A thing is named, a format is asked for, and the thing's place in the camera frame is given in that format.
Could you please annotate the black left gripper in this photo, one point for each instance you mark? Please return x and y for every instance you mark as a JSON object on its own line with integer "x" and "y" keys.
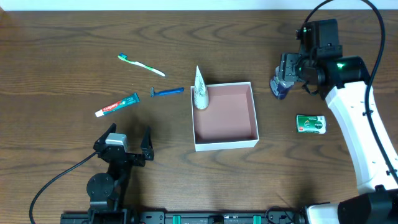
{"x": 125, "y": 156}

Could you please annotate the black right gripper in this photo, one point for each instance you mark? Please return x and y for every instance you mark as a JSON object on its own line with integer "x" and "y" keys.
{"x": 288, "y": 67}

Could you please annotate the Colgate toothpaste tube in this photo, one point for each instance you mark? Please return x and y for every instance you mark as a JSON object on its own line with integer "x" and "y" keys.
{"x": 130, "y": 100}

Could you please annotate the clear soap pump bottle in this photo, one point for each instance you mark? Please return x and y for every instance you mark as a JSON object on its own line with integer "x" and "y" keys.
{"x": 279, "y": 88}

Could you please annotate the green white toothbrush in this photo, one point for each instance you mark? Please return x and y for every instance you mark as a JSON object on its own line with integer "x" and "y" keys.
{"x": 124, "y": 58}

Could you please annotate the white Pantene tube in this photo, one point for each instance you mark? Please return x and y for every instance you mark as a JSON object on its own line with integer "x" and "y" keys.
{"x": 201, "y": 98}

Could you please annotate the green soap bar pack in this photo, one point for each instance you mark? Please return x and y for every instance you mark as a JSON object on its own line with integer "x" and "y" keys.
{"x": 311, "y": 124}

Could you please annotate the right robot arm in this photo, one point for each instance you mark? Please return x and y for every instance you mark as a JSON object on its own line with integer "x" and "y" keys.
{"x": 344, "y": 83}

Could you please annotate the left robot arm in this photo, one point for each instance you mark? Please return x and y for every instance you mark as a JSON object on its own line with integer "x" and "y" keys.
{"x": 106, "y": 190}

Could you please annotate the blue disposable razor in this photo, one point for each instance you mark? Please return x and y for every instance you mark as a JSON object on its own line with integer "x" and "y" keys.
{"x": 153, "y": 93}

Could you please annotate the white box pink interior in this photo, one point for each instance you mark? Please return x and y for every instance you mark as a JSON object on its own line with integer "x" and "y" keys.
{"x": 229, "y": 121}

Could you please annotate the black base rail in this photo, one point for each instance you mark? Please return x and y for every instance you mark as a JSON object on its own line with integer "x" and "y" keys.
{"x": 125, "y": 216}

